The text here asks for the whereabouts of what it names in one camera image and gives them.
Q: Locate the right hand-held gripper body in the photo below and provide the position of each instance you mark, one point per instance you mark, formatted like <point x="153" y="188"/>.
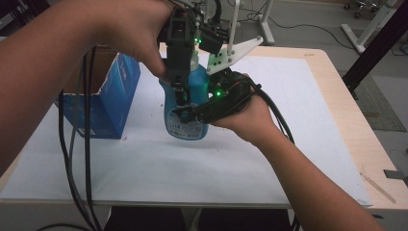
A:
<point x="229" y="99"/>

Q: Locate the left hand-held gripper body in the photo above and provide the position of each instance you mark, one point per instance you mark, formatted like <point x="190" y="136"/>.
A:
<point x="179" y="54"/>

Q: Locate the blue detergent bottle white cap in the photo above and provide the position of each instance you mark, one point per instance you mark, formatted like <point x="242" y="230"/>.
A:
<point x="198" y="83"/>

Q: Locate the blue cardboard box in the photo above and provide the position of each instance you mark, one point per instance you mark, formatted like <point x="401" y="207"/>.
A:
<point x="115" y="102"/>

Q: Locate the person's right hand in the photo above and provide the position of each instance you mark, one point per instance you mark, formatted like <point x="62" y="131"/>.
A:
<point x="253" y="122"/>

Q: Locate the person's left hand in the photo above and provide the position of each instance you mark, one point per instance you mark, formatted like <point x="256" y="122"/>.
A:
<point x="131" y="29"/>

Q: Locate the white paper sheet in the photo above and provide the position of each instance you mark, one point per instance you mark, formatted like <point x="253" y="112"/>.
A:
<point x="179" y="170"/>

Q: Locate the white desk leg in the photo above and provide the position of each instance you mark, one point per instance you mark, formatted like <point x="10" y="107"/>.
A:
<point x="365" y="32"/>

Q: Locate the grey floor mat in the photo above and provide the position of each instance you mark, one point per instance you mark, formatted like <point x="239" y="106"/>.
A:
<point x="381" y="112"/>

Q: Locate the black stool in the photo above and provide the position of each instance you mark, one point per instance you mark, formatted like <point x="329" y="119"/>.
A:
<point x="361" y="6"/>

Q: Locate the thin wooden stick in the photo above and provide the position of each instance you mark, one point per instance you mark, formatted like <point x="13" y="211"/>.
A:
<point x="378" y="188"/>

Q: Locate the dark tape piece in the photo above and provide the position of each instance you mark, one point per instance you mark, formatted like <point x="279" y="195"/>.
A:
<point x="394" y="174"/>

